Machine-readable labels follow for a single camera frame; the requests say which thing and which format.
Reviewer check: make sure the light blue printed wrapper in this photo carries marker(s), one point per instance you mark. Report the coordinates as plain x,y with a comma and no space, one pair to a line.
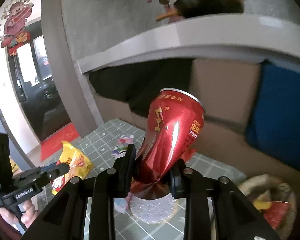
122,143

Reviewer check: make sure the black hanging cloth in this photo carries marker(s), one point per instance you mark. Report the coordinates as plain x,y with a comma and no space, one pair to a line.
140,85

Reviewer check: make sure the person's left hand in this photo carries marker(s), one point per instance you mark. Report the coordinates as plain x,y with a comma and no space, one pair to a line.
28,212

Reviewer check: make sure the white printed wrapper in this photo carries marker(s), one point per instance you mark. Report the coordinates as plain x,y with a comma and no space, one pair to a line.
120,205

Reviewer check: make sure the white kitchen counter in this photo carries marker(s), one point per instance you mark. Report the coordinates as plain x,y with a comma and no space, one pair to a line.
165,42

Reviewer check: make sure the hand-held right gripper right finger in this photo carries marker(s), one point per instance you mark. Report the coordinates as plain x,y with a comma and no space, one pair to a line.
177,182

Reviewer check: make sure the red figure wall poster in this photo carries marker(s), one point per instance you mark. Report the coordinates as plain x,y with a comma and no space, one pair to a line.
16,22

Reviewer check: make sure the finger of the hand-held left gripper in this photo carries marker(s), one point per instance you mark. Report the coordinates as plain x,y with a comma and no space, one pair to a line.
50,167
53,174

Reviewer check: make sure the yellow snack packet red label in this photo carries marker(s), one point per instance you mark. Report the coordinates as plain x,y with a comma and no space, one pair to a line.
76,162

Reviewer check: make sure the red crushed drink can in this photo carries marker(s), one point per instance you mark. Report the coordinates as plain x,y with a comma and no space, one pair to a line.
172,135

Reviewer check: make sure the brown cardboard panel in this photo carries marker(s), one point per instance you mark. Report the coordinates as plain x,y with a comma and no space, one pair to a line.
222,85

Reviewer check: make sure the grey trash bin beige liner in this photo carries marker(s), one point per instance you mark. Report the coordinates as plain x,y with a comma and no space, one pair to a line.
267,192

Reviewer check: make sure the green checked tablecloth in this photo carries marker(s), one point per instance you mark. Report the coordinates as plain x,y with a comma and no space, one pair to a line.
102,140

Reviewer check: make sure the blue hanging cloth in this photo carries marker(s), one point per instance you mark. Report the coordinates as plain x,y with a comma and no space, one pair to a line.
280,107

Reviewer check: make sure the red door mat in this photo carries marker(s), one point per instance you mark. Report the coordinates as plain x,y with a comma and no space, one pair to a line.
58,142

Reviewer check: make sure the crumpled yellow wrapper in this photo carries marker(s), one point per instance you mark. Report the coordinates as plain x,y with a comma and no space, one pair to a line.
262,203

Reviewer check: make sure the red paper cup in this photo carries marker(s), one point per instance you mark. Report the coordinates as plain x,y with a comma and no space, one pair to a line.
277,210

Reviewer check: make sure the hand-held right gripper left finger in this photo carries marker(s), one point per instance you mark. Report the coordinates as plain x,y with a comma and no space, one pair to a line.
126,170

